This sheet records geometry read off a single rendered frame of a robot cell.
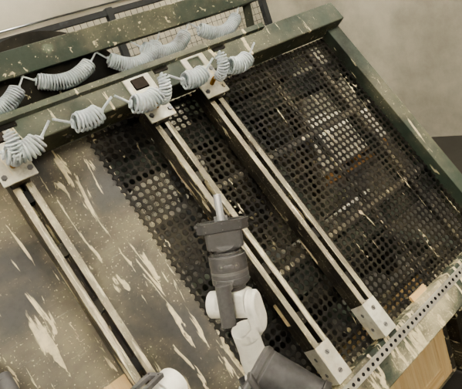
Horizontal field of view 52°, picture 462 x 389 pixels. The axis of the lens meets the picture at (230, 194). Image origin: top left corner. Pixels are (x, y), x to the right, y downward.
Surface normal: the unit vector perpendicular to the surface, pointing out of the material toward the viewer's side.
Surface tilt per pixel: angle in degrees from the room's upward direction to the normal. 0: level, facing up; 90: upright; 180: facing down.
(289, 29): 59
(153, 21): 90
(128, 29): 90
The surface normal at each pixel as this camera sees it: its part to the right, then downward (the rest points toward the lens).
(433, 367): 0.58, 0.04
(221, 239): 0.04, 0.07
